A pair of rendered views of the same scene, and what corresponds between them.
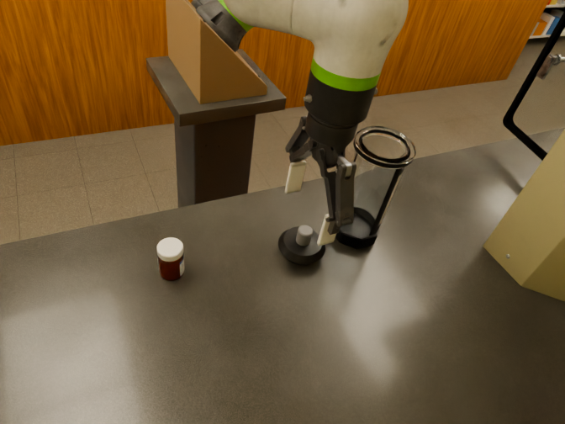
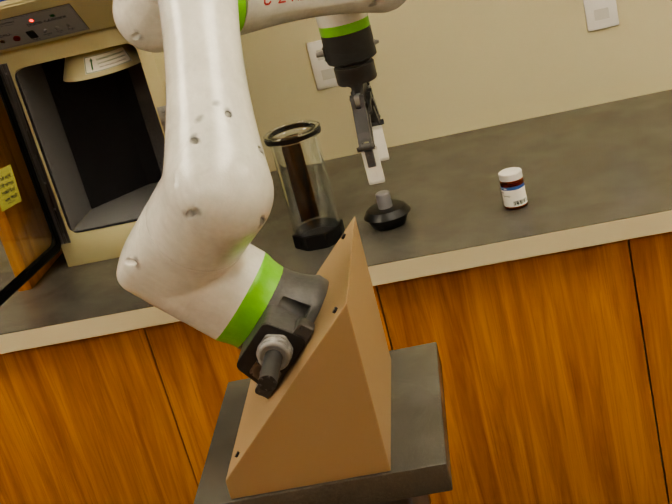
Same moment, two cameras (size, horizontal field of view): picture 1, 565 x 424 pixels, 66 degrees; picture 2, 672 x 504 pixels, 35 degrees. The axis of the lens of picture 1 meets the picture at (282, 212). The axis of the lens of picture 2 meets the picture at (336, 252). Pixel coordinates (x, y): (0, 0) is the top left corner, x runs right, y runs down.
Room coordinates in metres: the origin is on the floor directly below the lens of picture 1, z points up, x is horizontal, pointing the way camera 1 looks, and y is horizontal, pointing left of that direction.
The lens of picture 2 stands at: (2.06, 1.21, 1.66)
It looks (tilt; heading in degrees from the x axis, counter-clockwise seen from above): 21 degrees down; 223
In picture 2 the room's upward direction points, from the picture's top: 15 degrees counter-clockwise
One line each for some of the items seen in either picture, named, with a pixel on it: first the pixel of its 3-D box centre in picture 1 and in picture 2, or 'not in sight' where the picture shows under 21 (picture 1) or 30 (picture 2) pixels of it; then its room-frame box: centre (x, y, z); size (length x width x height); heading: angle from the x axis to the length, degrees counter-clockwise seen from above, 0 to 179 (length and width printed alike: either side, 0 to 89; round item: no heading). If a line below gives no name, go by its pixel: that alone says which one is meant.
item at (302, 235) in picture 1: (303, 241); (385, 208); (0.56, -0.05, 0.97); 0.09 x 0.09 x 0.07
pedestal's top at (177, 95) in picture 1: (214, 83); (328, 430); (1.17, 0.27, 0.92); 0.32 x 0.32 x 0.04; 35
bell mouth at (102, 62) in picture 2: not in sight; (100, 55); (0.67, -0.61, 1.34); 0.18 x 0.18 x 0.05
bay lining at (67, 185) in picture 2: not in sight; (117, 123); (0.66, -0.64, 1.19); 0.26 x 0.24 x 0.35; 122
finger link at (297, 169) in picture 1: (295, 177); (373, 165); (0.61, -0.01, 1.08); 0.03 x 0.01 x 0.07; 122
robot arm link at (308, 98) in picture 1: (341, 92); (347, 46); (0.56, -0.05, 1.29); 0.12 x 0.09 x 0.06; 122
